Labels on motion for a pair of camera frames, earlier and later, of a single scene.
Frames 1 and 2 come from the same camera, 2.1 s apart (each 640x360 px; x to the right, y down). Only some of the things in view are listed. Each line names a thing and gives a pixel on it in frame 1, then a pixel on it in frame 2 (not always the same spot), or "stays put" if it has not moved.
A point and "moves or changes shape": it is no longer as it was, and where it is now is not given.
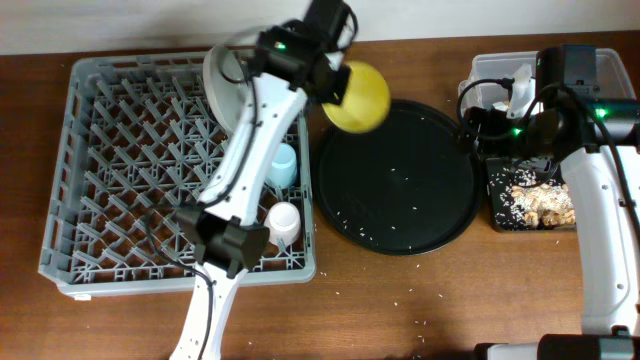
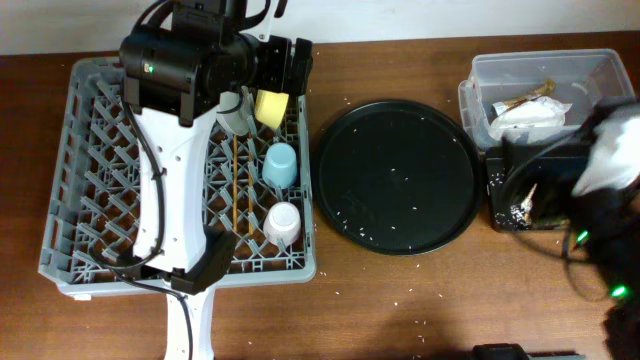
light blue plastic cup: [283, 170] stays put
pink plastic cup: [283, 222] stays put
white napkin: [500, 105] moves or changes shape
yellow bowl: [366, 100] moves or changes shape
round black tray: [408, 187] stays put
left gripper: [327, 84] to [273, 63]
